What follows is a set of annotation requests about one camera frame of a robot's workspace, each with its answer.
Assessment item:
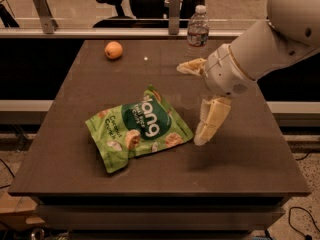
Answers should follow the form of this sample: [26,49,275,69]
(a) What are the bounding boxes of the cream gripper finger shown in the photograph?
[194,97,231,146]
[177,58,206,77]

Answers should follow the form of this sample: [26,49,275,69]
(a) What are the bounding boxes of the clear plastic water bottle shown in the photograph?
[186,5,210,59]

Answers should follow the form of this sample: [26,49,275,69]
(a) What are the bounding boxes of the grey metal bracket middle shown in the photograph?
[168,0,180,35]

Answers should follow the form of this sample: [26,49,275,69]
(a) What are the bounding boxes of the green rice chip bag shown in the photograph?
[86,85,193,173]

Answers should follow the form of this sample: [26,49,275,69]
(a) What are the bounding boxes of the orange fruit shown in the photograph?
[104,41,123,60]

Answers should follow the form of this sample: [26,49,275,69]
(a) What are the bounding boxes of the black cable on floor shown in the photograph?
[287,206,320,240]

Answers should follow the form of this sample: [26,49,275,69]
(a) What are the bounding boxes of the grey metal bracket left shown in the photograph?
[32,0,58,34]

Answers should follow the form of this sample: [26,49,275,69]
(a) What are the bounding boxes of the black office chair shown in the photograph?
[94,0,205,28]

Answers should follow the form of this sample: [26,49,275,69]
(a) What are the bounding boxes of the grey metal bracket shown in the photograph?
[168,0,180,35]
[32,0,58,34]

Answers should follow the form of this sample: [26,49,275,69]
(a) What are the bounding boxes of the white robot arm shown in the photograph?
[177,0,320,146]

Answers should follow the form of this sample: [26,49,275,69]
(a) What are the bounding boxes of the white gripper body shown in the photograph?
[203,44,255,98]

